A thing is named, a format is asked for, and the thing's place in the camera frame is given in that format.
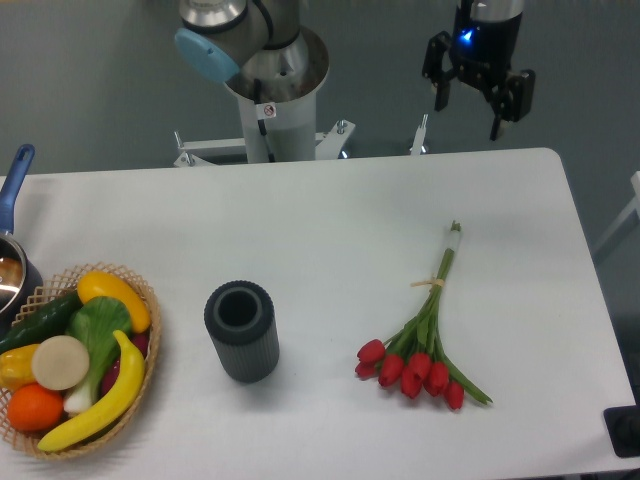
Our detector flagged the red tulip bouquet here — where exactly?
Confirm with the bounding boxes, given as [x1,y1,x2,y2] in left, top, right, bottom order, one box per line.
[354,221,493,411]

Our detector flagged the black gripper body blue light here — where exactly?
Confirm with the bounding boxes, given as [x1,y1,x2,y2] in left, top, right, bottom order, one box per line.
[449,0,523,90]

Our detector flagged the yellow bell pepper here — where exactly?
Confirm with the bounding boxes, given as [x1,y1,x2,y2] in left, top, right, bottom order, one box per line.
[1,344,39,392]

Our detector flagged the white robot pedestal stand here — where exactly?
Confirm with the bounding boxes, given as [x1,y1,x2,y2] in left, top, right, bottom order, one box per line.
[173,89,356,167]

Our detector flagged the dark grey ribbed vase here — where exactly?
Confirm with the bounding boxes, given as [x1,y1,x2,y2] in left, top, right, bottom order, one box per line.
[204,280,280,383]

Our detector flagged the beige round disc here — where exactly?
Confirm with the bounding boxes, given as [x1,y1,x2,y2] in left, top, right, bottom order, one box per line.
[31,335,90,391]

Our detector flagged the dark red vegetable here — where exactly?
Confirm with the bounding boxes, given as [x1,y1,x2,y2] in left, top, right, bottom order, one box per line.
[100,333,149,397]

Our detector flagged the white furniture frame right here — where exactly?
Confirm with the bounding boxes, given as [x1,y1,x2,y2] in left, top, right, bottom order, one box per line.
[592,171,639,264]

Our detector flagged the yellow squash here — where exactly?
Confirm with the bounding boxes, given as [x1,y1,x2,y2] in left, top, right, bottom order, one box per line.
[76,270,151,334]

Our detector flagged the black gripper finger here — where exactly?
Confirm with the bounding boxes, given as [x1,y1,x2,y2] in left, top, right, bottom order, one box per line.
[422,31,456,111]
[490,69,536,141]

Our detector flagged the orange fruit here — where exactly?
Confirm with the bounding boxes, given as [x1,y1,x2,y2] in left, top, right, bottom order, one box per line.
[7,383,63,432]

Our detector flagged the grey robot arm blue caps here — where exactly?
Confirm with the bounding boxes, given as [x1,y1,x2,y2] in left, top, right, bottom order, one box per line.
[174,1,536,139]

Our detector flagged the black device at table edge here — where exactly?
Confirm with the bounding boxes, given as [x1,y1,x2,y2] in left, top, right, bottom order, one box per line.
[603,405,639,458]

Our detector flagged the woven wicker basket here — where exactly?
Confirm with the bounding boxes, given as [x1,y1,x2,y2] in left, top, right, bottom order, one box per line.
[1,262,162,460]

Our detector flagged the yellow banana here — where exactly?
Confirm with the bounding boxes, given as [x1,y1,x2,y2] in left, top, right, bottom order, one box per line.
[37,330,145,453]

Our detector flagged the saucepan with blue handle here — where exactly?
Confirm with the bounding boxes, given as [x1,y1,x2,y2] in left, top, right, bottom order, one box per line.
[1,144,43,337]

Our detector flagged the dark green cucumber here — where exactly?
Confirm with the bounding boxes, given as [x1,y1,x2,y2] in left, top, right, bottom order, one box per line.
[1,290,82,353]

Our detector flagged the green bok choy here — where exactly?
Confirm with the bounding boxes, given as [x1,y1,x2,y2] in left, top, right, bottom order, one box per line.
[64,296,132,416]

